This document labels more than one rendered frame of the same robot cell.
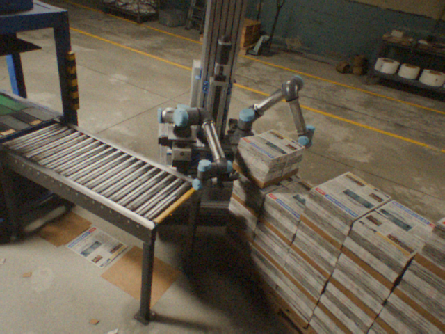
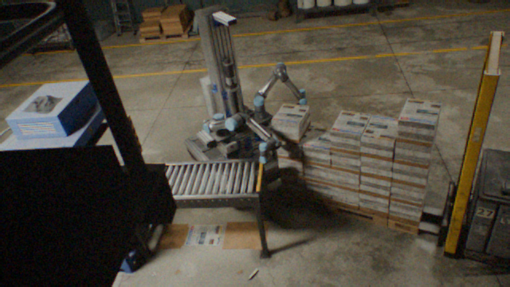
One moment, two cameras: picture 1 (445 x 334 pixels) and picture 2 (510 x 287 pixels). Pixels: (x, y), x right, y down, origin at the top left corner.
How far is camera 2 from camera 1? 167 cm
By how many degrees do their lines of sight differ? 12
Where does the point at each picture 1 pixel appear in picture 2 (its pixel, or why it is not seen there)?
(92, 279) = (218, 253)
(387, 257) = (384, 147)
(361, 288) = (378, 169)
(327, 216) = (345, 140)
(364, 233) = (368, 140)
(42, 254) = (175, 257)
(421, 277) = (402, 147)
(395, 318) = (400, 174)
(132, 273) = (240, 237)
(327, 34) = not seen: outside the picture
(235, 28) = (229, 51)
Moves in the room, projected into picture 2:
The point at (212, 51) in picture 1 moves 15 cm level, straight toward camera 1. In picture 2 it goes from (221, 71) to (225, 76)
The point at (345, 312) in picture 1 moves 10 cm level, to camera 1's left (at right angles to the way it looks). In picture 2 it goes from (375, 186) to (366, 190)
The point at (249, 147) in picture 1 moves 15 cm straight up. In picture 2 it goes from (280, 123) to (279, 109)
